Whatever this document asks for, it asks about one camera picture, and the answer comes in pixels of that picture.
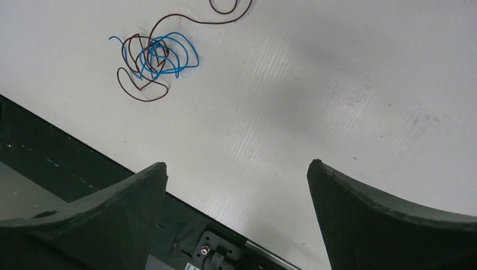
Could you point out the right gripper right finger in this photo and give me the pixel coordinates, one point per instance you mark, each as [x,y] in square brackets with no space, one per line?
[366,228]

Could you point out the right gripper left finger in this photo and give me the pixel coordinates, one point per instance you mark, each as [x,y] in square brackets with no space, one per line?
[109,229]

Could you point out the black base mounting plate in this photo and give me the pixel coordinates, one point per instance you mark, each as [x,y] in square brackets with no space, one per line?
[43,167]

